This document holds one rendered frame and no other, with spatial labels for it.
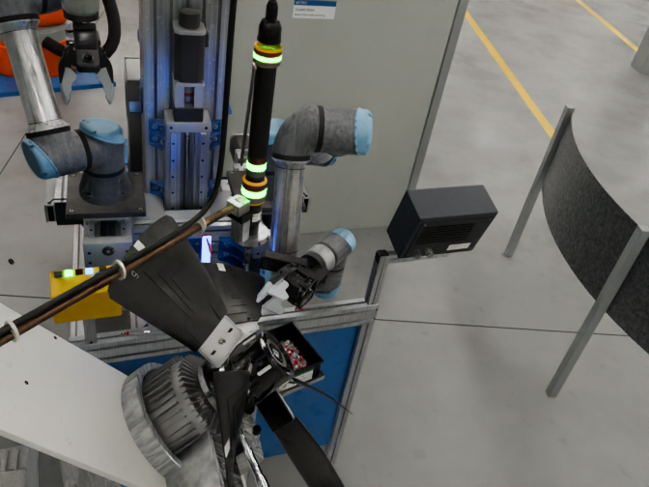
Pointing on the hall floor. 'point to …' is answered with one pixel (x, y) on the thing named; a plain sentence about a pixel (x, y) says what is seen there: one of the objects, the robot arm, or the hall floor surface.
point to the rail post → (348, 390)
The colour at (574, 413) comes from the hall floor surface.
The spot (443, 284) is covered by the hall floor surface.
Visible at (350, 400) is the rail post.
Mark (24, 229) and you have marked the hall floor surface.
